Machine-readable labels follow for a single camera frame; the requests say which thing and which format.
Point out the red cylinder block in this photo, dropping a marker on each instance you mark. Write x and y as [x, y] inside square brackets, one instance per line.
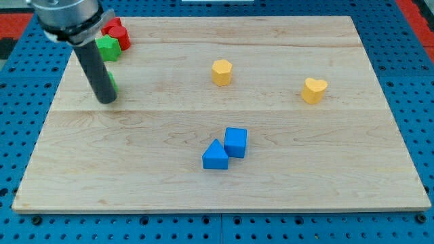
[121, 34]

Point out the blue triangle block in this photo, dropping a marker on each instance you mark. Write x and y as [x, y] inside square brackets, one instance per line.
[215, 157]

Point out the yellow heart block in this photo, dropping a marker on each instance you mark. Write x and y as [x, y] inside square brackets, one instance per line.
[313, 90]

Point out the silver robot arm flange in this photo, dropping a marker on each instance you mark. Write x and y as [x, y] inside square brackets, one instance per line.
[76, 22]

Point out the green star block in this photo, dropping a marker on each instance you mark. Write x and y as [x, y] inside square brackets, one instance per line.
[109, 48]

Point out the green block behind rod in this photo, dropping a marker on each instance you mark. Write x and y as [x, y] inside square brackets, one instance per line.
[111, 77]

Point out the blue cube block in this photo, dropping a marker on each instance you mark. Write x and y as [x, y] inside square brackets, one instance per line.
[235, 142]

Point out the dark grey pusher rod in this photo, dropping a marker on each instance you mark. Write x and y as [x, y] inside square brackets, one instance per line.
[95, 70]

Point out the wooden board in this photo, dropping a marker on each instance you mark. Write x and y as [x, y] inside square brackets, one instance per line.
[142, 154]

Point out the red block at back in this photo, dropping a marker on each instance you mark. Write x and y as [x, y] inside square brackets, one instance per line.
[116, 21]

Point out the yellow hexagon block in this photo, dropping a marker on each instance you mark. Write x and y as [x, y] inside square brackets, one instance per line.
[222, 71]

